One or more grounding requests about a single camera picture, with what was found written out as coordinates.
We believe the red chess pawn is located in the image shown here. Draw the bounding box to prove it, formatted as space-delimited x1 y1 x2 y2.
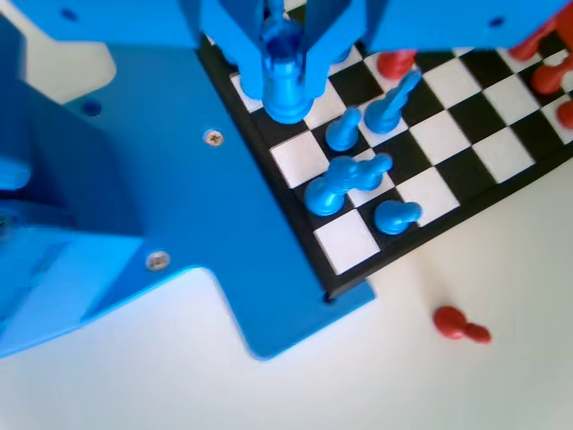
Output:
432 305 492 345
556 99 573 135
508 8 573 63
530 56 573 96

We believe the blue chess knight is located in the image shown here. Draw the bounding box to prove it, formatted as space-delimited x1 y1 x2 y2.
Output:
363 69 423 135

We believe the blue chess pawn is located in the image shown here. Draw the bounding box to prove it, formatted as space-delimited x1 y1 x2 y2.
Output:
324 106 363 152
373 200 423 237
353 152 395 192

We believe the black white chessboard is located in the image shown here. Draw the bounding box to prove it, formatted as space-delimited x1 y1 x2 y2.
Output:
196 0 573 302

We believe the blue chess rook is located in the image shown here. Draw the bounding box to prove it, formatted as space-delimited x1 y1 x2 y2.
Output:
259 17 314 125

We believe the blue base plate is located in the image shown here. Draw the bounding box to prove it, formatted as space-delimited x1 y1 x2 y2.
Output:
17 42 376 362

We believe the red piece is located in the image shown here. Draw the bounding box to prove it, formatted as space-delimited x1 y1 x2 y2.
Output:
376 47 418 84

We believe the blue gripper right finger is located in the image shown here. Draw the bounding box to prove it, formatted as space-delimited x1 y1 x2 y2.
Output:
304 0 372 99

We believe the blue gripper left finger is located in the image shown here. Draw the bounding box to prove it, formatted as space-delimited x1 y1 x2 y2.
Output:
199 0 266 100

